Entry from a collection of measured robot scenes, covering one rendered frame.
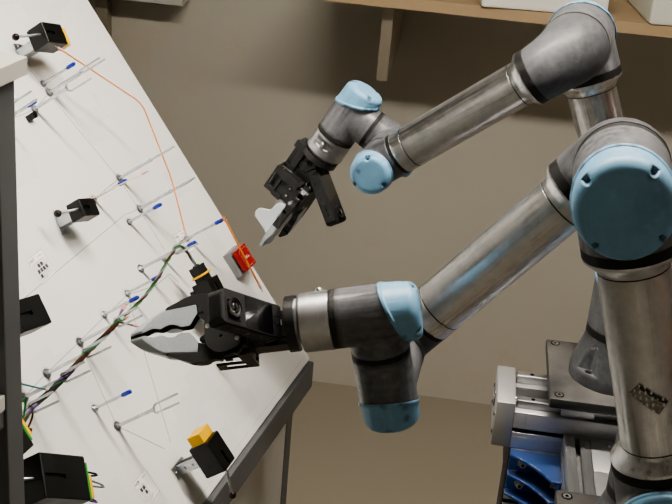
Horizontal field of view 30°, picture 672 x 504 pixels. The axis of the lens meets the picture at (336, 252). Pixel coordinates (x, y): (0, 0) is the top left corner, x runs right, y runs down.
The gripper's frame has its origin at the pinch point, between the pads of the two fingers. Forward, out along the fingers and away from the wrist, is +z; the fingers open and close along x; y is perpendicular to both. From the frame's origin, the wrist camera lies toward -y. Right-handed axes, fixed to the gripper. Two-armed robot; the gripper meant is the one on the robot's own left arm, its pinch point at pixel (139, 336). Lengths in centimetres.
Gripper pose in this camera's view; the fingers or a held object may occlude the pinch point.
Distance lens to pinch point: 160.0
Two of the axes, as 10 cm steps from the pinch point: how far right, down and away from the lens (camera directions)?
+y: 1.6, 3.6, 9.2
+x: -0.7, -9.3, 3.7
